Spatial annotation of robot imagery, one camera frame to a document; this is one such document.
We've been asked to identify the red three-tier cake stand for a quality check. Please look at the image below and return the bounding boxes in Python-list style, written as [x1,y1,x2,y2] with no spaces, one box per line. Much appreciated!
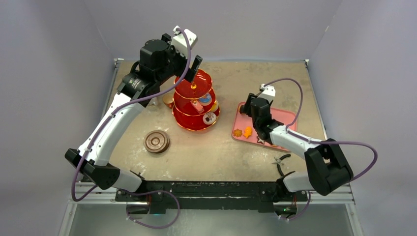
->
[172,69,220,131]

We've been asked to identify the yellow frosted donut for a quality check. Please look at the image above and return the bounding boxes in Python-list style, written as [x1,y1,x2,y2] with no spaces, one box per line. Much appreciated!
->
[210,100,219,113]

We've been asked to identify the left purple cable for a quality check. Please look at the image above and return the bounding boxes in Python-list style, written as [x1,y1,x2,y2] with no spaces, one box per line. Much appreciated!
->
[71,27,181,230]

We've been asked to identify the black base frame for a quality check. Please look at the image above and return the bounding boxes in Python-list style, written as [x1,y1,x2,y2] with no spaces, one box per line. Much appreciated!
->
[116,180,307,214]

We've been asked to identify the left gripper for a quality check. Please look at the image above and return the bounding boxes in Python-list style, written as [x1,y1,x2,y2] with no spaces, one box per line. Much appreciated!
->
[156,34,201,85]

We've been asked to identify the pink serving tray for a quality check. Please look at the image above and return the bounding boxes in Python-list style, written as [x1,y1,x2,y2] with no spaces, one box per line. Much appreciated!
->
[231,102,296,152]

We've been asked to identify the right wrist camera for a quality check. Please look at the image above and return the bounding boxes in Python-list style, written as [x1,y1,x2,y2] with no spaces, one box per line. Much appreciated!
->
[258,84,276,104]

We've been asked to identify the black handled pliers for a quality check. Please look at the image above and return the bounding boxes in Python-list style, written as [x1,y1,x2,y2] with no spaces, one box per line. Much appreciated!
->
[272,154,291,176]

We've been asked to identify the aluminium rail frame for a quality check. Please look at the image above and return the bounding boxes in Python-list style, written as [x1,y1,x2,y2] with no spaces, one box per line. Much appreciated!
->
[66,59,356,206]

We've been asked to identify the orange fish cookie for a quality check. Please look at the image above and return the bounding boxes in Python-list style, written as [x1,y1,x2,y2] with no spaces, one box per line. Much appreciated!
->
[242,126,252,139]

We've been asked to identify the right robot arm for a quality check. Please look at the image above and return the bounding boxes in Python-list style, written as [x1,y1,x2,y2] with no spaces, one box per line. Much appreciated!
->
[239,93,354,200]

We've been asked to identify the orange flower cookie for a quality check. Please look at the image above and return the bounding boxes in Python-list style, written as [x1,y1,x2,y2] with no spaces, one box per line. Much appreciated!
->
[232,129,243,137]

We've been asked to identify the white star cookie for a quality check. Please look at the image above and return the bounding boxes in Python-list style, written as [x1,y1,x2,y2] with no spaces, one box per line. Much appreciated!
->
[257,136,265,145]

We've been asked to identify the small brown cup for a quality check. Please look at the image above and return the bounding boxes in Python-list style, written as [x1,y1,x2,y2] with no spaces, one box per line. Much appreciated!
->
[163,93,174,109]

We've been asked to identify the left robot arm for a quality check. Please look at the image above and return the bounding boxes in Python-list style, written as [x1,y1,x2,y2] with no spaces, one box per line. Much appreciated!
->
[64,28,202,201]

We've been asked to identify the blue frosted donut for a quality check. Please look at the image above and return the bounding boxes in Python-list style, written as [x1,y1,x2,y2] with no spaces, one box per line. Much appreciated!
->
[198,93,212,106]

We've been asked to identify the pink cake slice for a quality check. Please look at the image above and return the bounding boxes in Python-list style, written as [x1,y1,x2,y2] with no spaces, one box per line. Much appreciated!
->
[190,99,204,114]

